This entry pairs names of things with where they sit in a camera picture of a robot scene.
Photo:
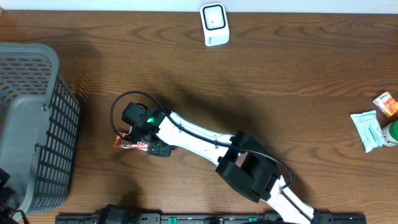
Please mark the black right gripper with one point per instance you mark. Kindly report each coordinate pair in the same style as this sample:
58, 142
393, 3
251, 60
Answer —
161, 151

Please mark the red Top chocolate bar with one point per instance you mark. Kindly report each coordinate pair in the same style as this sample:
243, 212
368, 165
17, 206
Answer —
120, 143

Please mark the teal wet wipes pack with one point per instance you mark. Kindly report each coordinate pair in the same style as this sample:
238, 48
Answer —
368, 129

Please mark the orange Kleenex tissue pack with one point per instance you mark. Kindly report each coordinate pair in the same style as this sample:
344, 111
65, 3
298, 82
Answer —
386, 103

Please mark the green lid jar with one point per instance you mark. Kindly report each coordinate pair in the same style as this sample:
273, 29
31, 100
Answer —
389, 133

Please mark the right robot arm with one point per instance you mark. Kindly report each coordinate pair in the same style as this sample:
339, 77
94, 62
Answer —
240, 160

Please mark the white barcode scanner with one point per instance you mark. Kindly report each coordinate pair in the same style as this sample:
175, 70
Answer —
215, 24

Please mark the grey plastic basket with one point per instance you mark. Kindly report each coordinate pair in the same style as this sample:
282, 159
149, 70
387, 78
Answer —
40, 118

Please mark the black mounting rail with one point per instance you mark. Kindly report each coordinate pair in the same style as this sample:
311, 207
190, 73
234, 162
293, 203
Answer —
155, 218

